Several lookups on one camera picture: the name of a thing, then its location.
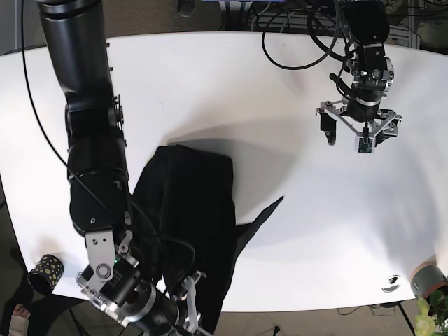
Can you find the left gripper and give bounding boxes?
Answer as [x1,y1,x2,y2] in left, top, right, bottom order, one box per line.
[316,99,403,154]

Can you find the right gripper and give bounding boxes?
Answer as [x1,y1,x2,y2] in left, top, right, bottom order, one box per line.
[126,272,208,335]

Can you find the black T-shirt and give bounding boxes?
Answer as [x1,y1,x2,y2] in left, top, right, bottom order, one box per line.
[132,145,282,333]

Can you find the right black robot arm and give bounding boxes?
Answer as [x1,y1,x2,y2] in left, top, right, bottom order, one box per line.
[38,1,205,335]

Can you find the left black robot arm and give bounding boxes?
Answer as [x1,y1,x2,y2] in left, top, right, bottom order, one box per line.
[316,1,402,154]

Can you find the black floral cup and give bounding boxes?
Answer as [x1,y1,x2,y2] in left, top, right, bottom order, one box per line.
[27,254,65,295]

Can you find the right metal table grommet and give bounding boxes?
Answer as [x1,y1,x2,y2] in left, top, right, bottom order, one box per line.
[381,274,402,293]

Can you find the grey plant pot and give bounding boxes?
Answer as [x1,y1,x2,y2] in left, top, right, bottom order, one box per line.
[409,262,447,299]

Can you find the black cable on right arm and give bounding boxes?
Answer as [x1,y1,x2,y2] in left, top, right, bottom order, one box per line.
[20,0,141,246]

